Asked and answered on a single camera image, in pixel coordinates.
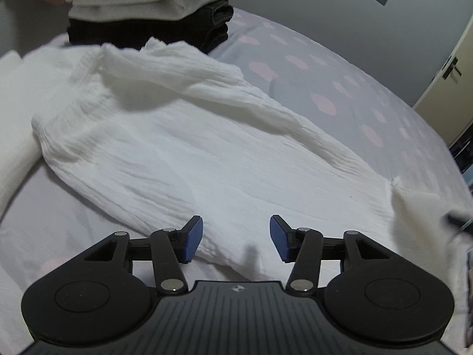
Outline white crinkled gauze garment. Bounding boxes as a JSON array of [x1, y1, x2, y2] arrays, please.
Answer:
[[1, 40, 471, 284]]

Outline folded black clothes stack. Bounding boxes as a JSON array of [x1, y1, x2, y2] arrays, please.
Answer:
[[67, 0, 234, 54]]

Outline grey bedsheet with pink hearts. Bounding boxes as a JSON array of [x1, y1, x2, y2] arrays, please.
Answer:
[[1, 10, 472, 354]]

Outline cream door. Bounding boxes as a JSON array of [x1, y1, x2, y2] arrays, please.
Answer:
[[414, 24, 472, 146]]

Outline black door handle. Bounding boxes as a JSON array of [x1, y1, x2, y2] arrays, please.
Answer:
[[443, 56, 462, 79]]

